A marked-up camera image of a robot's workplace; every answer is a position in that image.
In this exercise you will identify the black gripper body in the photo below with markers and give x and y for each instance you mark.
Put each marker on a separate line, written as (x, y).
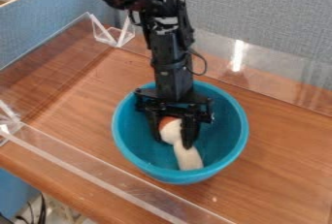
(193, 104)

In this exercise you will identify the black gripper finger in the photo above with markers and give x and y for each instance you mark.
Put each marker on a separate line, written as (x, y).
(189, 131)
(153, 121)

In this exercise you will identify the blue plastic bowl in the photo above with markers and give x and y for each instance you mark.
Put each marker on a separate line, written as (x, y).
(220, 144)

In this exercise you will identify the white brown toy mushroom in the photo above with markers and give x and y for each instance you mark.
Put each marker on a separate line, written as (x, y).
(188, 157)

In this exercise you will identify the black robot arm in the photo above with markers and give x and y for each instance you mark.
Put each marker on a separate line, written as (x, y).
(168, 32)

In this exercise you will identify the clear acrylic front barrier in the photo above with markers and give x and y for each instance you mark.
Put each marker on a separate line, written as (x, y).
(91, 185)

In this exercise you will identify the clear acrylic corner bracket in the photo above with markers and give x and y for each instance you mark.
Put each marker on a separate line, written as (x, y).
(112, 36)

